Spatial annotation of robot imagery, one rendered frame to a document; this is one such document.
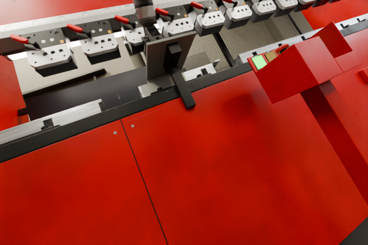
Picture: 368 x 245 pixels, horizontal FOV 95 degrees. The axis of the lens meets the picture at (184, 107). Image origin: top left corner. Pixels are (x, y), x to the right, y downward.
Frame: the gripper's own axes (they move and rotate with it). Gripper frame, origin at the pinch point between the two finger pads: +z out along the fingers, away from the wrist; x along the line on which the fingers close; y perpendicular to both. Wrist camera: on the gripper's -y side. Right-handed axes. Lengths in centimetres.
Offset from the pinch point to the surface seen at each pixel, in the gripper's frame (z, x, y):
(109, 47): -12.1, 17.8, 11.8
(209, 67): 6.5, -24.2, -2.0
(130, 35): -14.9, 7.0, 14.2
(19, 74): 13, 142, 249
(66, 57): -12.2, 35.2, 11.9
